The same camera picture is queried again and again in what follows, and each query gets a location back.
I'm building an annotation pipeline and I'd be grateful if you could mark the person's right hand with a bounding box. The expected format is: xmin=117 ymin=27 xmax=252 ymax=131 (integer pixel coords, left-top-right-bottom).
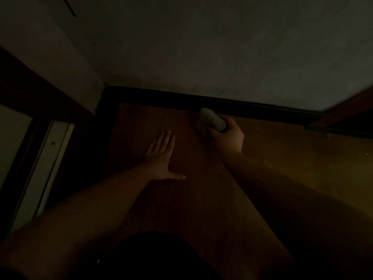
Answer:
xmin=207 ymin=115 xmax=245 ymax=157

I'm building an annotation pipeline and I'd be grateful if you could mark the person's left hand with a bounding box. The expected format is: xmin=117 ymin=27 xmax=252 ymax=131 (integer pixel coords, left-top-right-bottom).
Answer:
xmin=143 ymin=130 xmax=187 ymax=181

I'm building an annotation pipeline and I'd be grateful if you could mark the grey cleaning cloth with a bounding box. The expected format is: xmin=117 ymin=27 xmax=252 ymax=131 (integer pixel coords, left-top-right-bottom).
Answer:
xmin=197 ymin=107 xmax=228 ymax=134

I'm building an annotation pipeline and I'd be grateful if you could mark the person's left forearm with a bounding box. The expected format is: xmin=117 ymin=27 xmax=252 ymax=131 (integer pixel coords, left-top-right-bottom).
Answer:
xmin=0 ymin=163 xmax=158 ymax=280

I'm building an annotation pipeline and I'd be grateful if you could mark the person's right forearm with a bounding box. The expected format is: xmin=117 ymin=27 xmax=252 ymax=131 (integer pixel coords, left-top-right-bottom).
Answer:
xmin=220 ymin=153 xmax=373 ymax=280

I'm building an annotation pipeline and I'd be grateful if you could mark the black shirt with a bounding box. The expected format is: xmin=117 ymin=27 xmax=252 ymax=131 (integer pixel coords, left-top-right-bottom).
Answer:
xmin=0 ymin=231 xmax=225 ymax=280

